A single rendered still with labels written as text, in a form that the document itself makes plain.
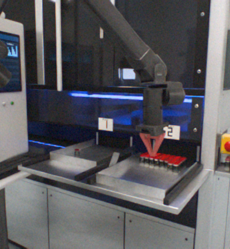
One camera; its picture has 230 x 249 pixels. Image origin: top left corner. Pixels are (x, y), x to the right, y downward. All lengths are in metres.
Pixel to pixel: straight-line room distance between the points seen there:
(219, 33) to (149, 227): 0.92
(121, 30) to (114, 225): 1.05
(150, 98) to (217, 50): 0.45
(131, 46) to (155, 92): 0.14
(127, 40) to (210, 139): 0.59
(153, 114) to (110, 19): 0.28
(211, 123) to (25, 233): 1.45
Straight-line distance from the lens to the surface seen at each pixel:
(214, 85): 1.13
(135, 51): 0.75
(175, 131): 1.19
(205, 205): 1.25
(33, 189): 1.84
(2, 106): 1.52
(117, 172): 1.08
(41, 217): 1.87
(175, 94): 0.81
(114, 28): 0.73
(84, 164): 1.14
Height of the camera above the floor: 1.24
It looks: 9 degrees down
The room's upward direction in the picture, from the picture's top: 1 degrees clockwise
